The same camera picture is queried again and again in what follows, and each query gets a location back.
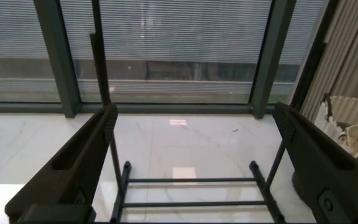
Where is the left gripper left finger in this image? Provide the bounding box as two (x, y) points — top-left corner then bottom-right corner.
(4, 103), (119, 223)

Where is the black clothes rack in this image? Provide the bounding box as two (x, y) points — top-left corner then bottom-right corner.
(89, 0), (287, 224)

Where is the window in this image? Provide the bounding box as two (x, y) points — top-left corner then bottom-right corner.
(0, 0), (332, 119)

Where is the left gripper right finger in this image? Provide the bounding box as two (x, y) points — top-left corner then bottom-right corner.
(272, 101), (358, 224)

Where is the white laundry basket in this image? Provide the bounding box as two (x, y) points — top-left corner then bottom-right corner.
(291, 95), (358, 206)

